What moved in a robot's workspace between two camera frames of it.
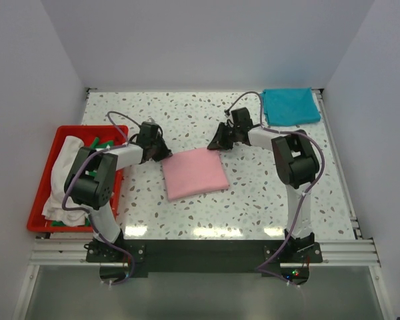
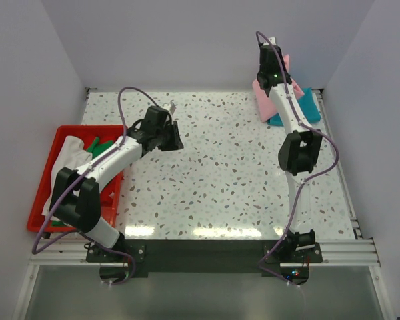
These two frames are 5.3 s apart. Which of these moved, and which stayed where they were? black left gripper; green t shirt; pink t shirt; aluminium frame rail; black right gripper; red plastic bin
Moved: black left gripper; black right gripper; pink t shirt
Stayed: green t shirt; aluminium frame rail; red plastic bin
